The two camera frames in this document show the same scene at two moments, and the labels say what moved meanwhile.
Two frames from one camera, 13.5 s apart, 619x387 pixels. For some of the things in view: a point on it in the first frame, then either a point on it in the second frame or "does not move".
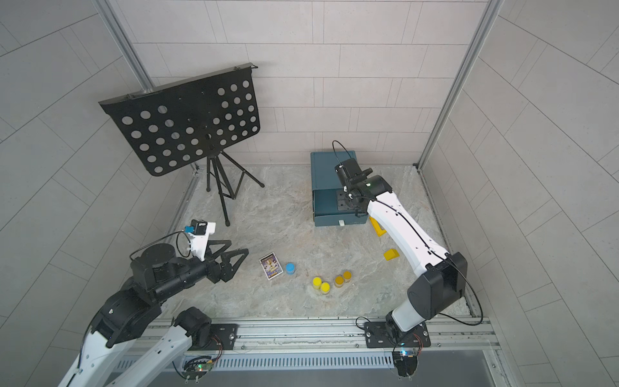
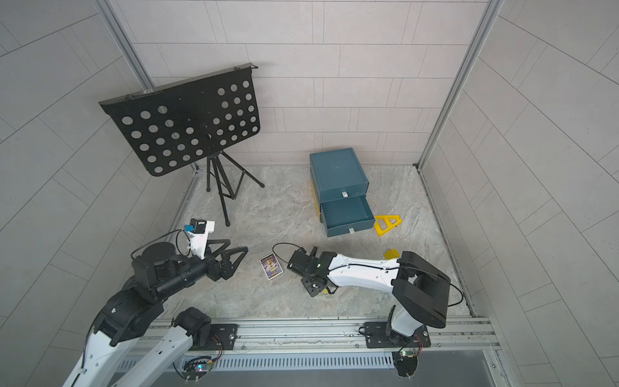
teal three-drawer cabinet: (325, 183) does not move
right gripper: (341, 202) to (309, 290)
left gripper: (224, 272) does not move
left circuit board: (195, 368) does not move
